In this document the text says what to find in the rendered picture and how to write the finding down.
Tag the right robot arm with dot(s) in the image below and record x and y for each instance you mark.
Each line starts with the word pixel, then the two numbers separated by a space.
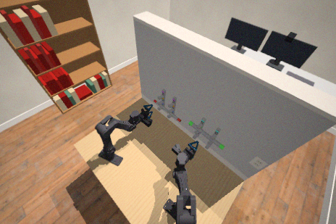
pixel 187 216

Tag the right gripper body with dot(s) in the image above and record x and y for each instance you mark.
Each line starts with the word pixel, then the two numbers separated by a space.
pixel 190 153

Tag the grey metal bar with green ends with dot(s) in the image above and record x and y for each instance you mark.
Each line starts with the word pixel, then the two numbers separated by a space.
pixel 206 135

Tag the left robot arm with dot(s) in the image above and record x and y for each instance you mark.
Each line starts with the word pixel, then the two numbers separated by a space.
pixel 106 131

